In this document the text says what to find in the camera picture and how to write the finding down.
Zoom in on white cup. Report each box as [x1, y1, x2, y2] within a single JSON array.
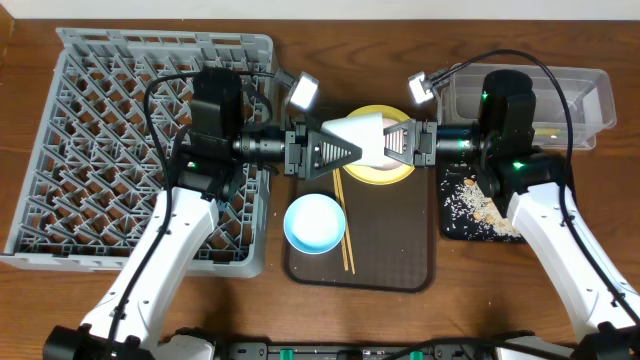
[[321, 112, 386, 167]]

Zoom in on light blue bowl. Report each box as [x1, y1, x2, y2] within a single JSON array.
[[283, 193, 341, 255]]

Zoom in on rice food waste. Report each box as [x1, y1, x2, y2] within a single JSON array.
[[440, 177, 524, 243]]

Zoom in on green snack wrapper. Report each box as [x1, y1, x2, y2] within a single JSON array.
[[535, 128, 562, 139]]

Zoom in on pink small plate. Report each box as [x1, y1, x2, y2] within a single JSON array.
[[380, 118, 401, 171]]

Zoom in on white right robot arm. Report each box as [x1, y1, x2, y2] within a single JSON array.
[[383, 69, 639, 359]]

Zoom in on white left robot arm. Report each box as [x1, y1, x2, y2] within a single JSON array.
[[43, 67, 362, 360]]

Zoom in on black waste tray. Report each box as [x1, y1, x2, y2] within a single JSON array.
[[437, 151, 583, 246]]

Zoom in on wooden chopstick left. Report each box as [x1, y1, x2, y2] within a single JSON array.
[[332, 169, 349, 272]]

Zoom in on wooden chopstick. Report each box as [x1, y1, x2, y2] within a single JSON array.
[[334, 169, 356, 275], [332, 169, 349, 272]]

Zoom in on yellow plate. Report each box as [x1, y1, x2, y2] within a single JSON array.
[[343, 105, 414, 186]]

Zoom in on wooden chopstick right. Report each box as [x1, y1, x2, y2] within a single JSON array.
[[334, 169, 356, 275]]

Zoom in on brown serving tray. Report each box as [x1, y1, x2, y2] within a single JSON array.
[[283, 166, 437, 293]]

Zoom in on clear plastic bin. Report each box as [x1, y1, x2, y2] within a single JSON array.
[[441, 63, 617, 150]]

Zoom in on grey dish rack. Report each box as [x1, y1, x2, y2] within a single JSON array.
[[1, 28, 279, 272]]

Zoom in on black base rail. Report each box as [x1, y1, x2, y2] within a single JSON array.
[[159, 327, 576, 360]]

